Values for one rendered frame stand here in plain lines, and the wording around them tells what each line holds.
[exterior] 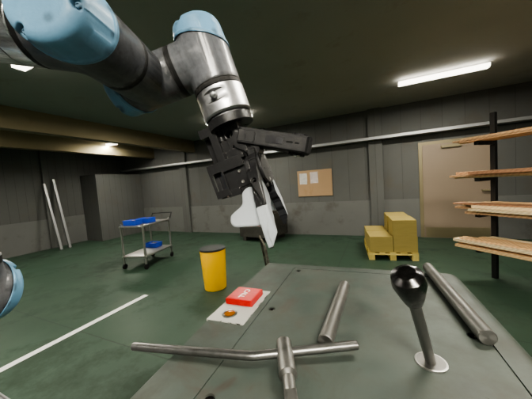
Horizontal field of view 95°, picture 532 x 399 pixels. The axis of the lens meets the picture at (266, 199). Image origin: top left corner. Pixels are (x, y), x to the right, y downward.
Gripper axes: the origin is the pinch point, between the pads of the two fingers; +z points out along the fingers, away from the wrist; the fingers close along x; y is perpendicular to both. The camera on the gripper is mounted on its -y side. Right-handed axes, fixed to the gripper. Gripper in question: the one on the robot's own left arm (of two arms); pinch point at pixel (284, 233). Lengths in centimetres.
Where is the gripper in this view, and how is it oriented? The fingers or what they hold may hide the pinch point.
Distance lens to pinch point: 39.7
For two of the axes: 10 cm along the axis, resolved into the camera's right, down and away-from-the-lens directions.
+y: -9.2, 3.2, 2.2
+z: 3.4, 9.4, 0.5
